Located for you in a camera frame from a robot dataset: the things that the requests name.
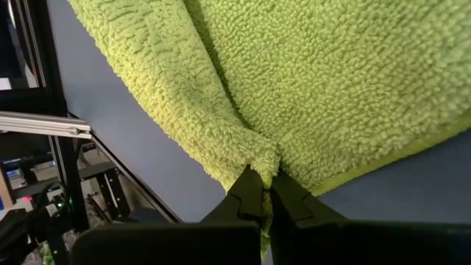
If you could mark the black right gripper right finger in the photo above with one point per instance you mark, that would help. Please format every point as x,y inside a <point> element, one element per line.
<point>368,246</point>

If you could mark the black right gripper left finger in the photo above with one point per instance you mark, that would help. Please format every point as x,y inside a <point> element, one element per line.
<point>165,246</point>

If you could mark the lime green terry towel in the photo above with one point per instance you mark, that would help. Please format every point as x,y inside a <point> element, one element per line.
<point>294,92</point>

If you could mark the blue table mat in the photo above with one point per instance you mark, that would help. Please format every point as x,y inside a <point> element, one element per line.
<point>121,129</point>

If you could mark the black electronics box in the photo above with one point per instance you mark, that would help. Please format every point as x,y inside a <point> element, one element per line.
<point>22,228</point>

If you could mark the silver aluminium mounting bar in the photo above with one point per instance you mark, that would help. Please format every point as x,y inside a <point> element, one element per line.
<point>44,125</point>

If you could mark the black aluminium frame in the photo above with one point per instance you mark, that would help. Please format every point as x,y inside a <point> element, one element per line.
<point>53,73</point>

